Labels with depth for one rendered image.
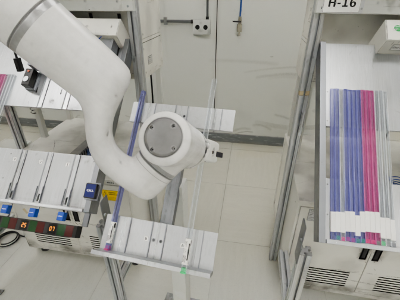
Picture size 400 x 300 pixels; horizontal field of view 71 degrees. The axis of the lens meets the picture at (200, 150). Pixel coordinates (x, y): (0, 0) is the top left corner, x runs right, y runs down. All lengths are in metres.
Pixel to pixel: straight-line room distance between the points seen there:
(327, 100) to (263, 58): 1.64
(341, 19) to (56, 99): 1.18
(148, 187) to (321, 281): 1.29
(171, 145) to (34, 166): 0.86
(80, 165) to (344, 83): 1.00
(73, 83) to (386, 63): 1.05
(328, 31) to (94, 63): 1.07
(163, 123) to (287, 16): 2.28
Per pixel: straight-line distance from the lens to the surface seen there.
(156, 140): 0.42
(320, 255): 1.49
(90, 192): 1.02
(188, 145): 0.41
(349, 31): 1.36
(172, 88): 2.84
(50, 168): 1.17
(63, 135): 1.88
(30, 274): 1.96
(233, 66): 2.69
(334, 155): 1.01
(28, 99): 1.35
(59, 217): 1.10
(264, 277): 1.74
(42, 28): 0.42
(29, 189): 1.20
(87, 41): 0.42
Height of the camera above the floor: 1.38
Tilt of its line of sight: 30 degrees down
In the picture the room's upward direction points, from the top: straight up
